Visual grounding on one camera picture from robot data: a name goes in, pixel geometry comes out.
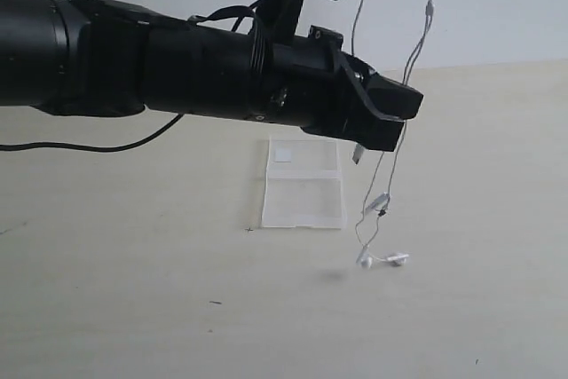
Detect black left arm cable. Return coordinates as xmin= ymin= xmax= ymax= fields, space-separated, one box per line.
xmin=0 ymin=4 xmax=263 ymax=154

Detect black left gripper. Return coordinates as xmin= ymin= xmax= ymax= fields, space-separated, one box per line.
xmin=141 ymin=24 xmax=402 ymax=152

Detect clear plastic storage case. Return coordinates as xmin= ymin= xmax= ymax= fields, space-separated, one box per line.
xmin=260 ymin=136 xmax=347 ymax=230

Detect white wired earphones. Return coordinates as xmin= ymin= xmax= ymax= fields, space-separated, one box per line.
xmin=354 ymin=0 xmax=435 ymax=270

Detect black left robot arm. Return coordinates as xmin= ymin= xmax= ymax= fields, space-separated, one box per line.
xmin=1 ymin=0 xmax=423 ymax=152

